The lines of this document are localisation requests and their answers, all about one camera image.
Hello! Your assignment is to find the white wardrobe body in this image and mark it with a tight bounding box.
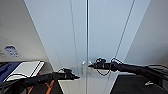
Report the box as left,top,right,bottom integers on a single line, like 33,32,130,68
23,0,153,94

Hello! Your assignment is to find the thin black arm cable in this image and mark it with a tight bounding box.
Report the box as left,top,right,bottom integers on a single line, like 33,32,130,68
102,56,123,77

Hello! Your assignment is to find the white folding table top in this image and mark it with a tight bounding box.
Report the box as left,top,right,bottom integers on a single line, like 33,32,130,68
5,60,46,83

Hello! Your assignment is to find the small wall poster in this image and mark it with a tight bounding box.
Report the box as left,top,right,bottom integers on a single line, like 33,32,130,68
0,48,6,58

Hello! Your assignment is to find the wall poster with blue print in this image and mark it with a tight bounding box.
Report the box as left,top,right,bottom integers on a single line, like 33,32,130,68
4,45,21,58

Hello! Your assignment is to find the white door handle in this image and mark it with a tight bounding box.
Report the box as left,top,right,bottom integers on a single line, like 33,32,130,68
81,60,87,77
87,60,93,67

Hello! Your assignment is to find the white wardrobe door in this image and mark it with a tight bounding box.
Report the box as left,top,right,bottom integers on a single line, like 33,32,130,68
87,0,152,94
24,0,88,94

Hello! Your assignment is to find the orange folding stand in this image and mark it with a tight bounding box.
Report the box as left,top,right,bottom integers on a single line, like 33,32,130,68
26,79,56,94

